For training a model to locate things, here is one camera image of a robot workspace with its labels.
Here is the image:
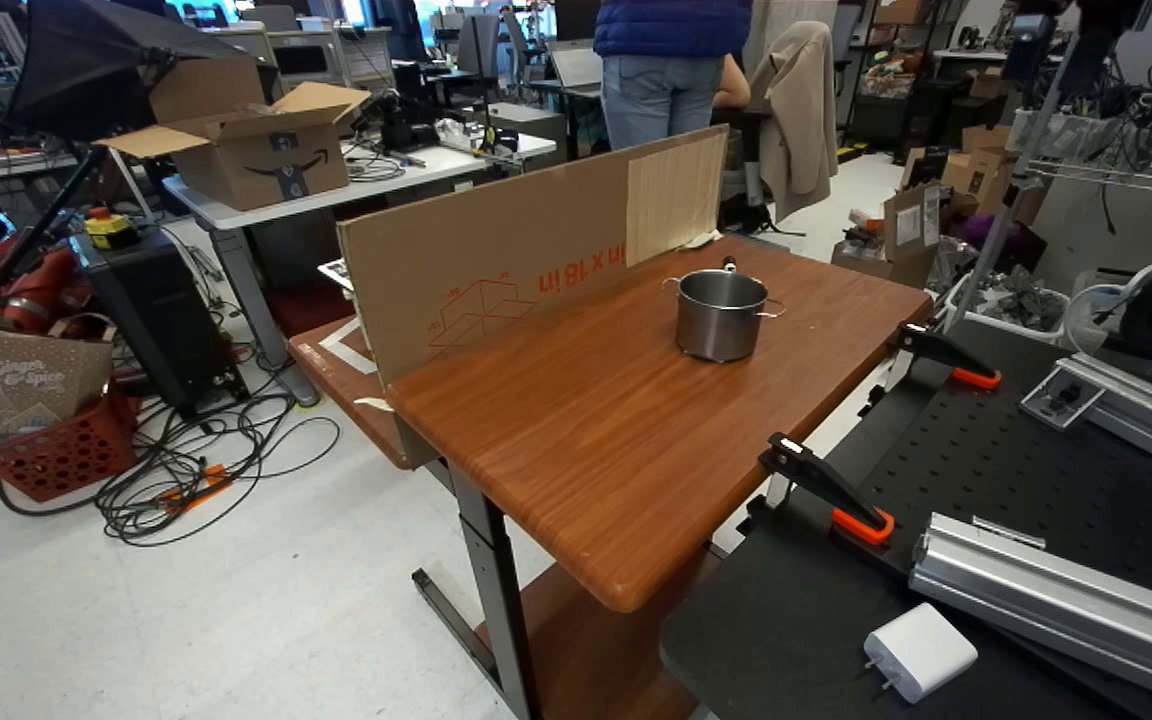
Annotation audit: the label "beige jacket on chair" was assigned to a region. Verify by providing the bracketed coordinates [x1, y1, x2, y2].
[742, 17, 845, 223]

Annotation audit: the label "steel metal cup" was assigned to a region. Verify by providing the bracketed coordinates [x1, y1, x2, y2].
[664, 262, 786, 370]

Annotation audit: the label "red metal machine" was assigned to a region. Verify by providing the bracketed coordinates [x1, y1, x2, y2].
[0, 220, 101, 339]

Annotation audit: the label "light corrugated cardboard panel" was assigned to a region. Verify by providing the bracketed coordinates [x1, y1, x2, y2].
[619, 124, 734, 273]

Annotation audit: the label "long brown cardboard panel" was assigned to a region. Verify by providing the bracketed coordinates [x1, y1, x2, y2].
[331, 141, 638, 392]

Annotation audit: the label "plain aluminium extrusion rail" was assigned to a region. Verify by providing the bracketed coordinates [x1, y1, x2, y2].
[904, 510, 1152, 720]

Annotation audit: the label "stacked brown cardboard boxes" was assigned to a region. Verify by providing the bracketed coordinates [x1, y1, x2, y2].
[834, 124, 1049, 293]

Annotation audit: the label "yellow red emergency stop button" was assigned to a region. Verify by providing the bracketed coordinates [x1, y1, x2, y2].
[75, 204, 141, 258]

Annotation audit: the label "brown paper bag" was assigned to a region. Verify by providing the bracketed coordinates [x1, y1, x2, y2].
[0, 283, 120, 461]

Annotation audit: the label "black cabinet box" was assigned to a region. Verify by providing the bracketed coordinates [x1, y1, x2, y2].
[70, 217, 240, 419]

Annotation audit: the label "low wooden side shelf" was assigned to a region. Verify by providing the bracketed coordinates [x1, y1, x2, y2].
[283, 316, 436, 472]

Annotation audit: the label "open Amazon cardboard box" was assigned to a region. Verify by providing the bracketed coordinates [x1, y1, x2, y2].
[91, 54, 377, 217]

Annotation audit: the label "red plastic basket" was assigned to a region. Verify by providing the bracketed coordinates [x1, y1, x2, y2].
[0, 390, 150, 510]

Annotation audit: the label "black floor cables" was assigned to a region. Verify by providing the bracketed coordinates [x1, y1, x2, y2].
[0, 379, 349, 554]

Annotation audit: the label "black perforated breadboard plate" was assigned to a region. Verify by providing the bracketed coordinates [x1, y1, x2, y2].
[657, 311, 1152, 720]

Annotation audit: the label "black clamp with orange handle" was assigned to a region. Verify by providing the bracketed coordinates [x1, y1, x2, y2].
[891, 319, 1007, 396]
[756, 427, 901, 557]

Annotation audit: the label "white power adapter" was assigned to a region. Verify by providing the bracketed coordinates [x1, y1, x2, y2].
[862, 600, 985, 708]

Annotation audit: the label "person in blue sweater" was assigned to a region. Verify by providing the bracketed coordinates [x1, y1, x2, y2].
[593, 0, 756, 157]

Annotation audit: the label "black umbrella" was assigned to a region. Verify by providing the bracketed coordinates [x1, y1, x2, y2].
[0, 0, 257, 146]

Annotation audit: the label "open grey laptop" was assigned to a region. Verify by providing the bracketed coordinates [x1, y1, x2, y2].
[544, 35, 614, 101]

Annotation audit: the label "aluminium extrusion rail with bracket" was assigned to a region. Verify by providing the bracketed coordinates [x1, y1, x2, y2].
[1017, 349, 1152, 491]

